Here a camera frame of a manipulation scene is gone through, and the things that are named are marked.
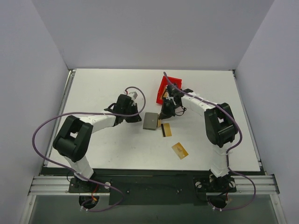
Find grey card holder wallet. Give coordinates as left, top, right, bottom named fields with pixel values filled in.
left=142, top=112, right=158, bottom=130

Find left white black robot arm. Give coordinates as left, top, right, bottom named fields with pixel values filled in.
left=53, top=92, right=142, bottom=192

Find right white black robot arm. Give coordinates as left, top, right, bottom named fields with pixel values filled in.
left=158, top=85, right=238, bottom=191

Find gold cards in bin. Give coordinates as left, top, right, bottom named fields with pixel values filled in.
left=160, top=86, right=168, bottom=100

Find red plastic bin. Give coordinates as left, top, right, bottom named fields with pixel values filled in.
left=156, top=77, right=182, bottom=105

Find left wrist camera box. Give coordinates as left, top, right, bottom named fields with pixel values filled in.
left=128, top=91, right=138, bottom=101

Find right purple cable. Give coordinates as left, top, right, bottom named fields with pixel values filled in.
left=163, top=71, right=257, bottom=212

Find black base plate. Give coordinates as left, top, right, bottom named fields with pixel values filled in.
left=69, top=169, right=236, bottom=205

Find aluminium table frame rail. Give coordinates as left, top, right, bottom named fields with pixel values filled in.
left=19, top=69, right=77, bottom=224

